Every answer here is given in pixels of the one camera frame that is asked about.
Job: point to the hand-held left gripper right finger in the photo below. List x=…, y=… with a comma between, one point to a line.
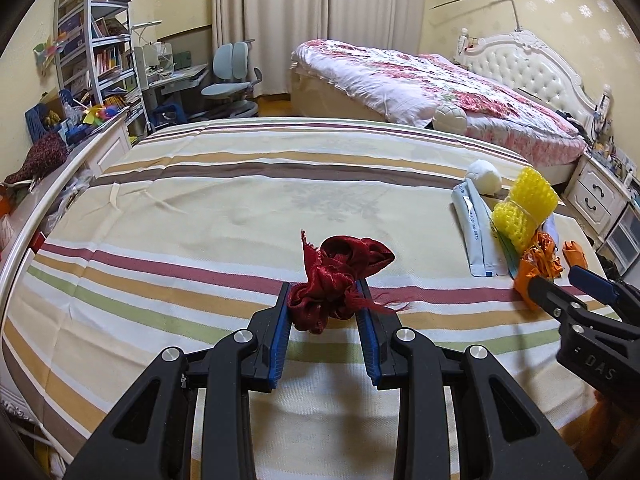
x=367, y=345

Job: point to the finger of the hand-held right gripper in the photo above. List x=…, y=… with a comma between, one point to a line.
x=550, y=297
x=592, y=282

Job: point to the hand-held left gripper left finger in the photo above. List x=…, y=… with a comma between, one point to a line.
x=281, y=340

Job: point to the orange paper piece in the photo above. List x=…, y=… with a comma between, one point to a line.
x=574, y=254

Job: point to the pale purple paper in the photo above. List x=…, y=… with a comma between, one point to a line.
x=551, y=227

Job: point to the yellow foam net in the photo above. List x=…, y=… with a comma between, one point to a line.
x=530, y=200

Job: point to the white tube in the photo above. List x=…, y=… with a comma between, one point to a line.
x=475, y=230

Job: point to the plastic drawer unit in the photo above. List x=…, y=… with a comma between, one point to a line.
x=622, y=240

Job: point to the teal plastic strip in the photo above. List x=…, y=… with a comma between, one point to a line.
x=510, y=255

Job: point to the white nightstand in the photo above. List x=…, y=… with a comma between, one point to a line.
x=595, y=195

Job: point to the white crumpled paper ball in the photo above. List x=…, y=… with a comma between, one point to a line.
x=484, y=176

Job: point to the group of small bottles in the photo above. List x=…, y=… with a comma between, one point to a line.
x=612, y=135

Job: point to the white shell-shaped pillow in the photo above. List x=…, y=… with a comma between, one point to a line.
x=450, y=119

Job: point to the white tufted headboard bed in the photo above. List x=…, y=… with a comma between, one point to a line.
x=530, y=67

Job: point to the floral quilt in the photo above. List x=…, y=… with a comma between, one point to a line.
x=425, y=80

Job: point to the blue plastic stool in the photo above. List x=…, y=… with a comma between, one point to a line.
x=165, y=112

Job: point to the grey desk chair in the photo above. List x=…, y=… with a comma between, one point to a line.
x=232, y=67

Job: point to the white study desk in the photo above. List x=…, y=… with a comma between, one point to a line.
x=175, y=77

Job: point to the pile of colourful toys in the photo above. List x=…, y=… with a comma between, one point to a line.
x=92, y=120

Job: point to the dark red knitted cloth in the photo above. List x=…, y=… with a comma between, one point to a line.
x=42, y=157

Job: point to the blue plastic basket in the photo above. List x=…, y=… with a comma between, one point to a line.
x=40, y=120

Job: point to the beige curtains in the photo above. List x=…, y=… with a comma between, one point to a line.
x=310, y=10

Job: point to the white desk lamp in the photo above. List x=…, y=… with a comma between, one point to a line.
x=145, y=27

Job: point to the white bookshelf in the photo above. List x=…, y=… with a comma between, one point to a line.
x=107, y=40

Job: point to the colourful paper pinwheel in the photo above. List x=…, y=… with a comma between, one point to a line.
x=49, y=50

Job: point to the white curved bed rail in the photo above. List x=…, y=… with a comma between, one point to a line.
x=65, y=175

